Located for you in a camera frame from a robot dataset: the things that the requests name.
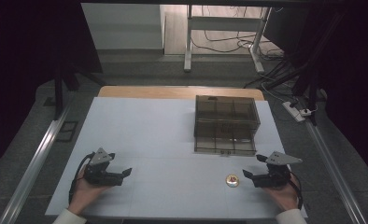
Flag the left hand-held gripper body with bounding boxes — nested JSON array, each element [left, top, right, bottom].
[[83, 147, 124, 188]]

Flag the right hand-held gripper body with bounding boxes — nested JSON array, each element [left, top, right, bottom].
[[251, 150, 304, 189]]

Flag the person's right hand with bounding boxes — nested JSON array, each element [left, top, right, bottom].
[[262, 173, 300, 213]]

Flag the person's left hand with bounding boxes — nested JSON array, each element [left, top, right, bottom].
[[67, 164, 112, 217]]

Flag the round gold badge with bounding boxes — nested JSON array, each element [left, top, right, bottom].
[[225, 174, 240, 189]]

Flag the white table sheet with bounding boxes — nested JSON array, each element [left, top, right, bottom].
[[45, 96, 309, 219]]

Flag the transparent brown drawer box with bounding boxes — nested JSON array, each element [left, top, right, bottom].
[[193, 94, 262, 157]]

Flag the white power strip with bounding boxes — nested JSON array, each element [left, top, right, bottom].
[[281, 100, 313, 123]]

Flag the black metal stand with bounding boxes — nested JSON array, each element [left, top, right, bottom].
[[265, 12, 345, 127], [43, 52, 106, 121]]

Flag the dark curtain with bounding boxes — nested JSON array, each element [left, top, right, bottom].
[[262, 0, 368, 185], [0, 0, 104, 178]]

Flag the white cabinet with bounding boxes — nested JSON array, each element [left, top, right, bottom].
[[80, 2, 165, 51]]

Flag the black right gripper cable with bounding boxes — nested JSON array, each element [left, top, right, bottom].
[[288, 171, 304, 211]]

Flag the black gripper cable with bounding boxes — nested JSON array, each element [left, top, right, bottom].
[[67, 151, 96, 205], [288, 171, 304, 211]]

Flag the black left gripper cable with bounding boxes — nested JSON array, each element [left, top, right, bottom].
[[67, 151, 96, 205]]

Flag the black floor bracket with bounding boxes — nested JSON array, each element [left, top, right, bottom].
[[55, 119, 79, 144]]

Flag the aluminium floor rail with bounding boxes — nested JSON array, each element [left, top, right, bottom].
[[305, 119, 368, 224], [0, 102, 74, 224]]

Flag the black floor cables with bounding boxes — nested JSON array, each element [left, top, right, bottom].
[[190, 6, 298, 90]]

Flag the white desk frame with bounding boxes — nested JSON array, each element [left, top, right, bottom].
[[183, 4, 273, 75]]

